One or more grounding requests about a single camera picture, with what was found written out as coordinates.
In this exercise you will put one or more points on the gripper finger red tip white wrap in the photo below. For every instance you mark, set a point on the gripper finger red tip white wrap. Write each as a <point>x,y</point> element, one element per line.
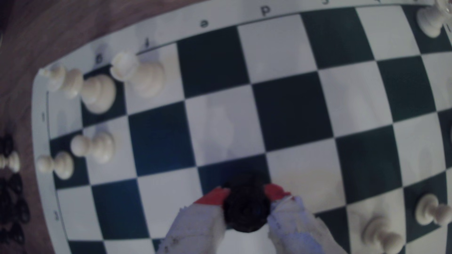
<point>197,225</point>
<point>300,229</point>

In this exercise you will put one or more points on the black chess piece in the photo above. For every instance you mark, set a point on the black chess piece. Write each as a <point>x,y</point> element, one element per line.
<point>7,145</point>
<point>20,211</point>
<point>246,206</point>
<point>16,234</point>
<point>14,186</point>

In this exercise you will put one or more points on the white chess pawn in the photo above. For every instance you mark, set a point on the white chess pawn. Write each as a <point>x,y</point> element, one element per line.
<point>58,164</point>
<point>429,210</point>
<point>10,161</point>
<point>379,234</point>
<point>97,146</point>

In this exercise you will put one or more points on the white chess rook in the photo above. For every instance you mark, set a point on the white chess rook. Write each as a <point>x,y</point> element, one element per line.
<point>141,74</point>

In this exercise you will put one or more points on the tall white chess piece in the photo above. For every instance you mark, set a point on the tall white chess piece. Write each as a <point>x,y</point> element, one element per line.
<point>91,90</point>

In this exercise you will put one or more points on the black and white chessboard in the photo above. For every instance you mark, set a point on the black and white chessboard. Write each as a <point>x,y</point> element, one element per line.
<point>289,105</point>

